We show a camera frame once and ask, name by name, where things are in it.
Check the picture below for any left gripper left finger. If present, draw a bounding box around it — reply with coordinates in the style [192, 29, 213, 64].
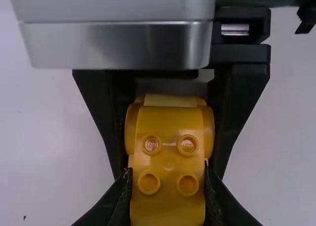
[71, 168, 134, 226]

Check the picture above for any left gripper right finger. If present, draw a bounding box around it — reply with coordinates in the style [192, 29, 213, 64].
[204, 161, 248, 226]

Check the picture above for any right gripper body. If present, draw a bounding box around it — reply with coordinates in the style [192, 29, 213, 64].
[211, 0, 273, 65]

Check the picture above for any yellow toy car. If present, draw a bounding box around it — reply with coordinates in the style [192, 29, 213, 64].
[124, 92, 215, 226]

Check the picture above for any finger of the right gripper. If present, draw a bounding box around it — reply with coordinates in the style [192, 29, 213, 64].
[72, 68, 136, 181]
[206, 62, 271, 183]

